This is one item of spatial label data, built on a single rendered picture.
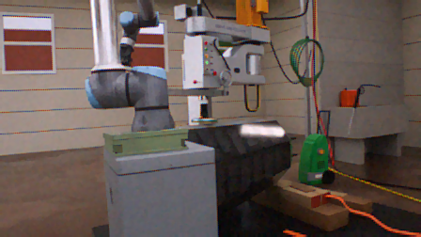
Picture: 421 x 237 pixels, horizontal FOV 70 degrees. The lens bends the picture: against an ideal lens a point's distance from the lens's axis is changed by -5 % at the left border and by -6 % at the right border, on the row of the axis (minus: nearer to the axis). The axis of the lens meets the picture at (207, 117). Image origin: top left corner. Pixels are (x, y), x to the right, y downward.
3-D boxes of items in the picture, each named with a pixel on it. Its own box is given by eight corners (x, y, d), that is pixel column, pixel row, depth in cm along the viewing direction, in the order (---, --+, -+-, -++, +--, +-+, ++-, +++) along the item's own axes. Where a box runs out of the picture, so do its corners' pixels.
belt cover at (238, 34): (250, 50, 325) (249, 34, 324) (271, 46, 307) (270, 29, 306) (179, 39, 258) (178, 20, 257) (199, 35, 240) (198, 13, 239)
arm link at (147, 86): (167, 104, 129) (164, 62, 129) (126, 108, 129) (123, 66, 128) (170, 105, 145) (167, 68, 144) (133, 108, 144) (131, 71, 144)
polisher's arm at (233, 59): (250, 95, 321) (248, 47, 318) (269, 94, 304) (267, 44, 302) (196, 97, 270) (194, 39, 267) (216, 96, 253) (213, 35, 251)
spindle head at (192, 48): (215, 92, 286) (212, 43, 284) (233, 91, 271) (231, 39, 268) (185, 92, 261) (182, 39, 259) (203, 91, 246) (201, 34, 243)
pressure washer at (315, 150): (319, 177, 399) (318, 110, 394) (335, 183, 365) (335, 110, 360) (294, 181, 390) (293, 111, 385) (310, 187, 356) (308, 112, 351)
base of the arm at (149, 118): (181, 128, 133) (179, 104, 132) (137, 132, 124) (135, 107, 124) (166, 127, 150) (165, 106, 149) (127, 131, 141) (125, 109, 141)
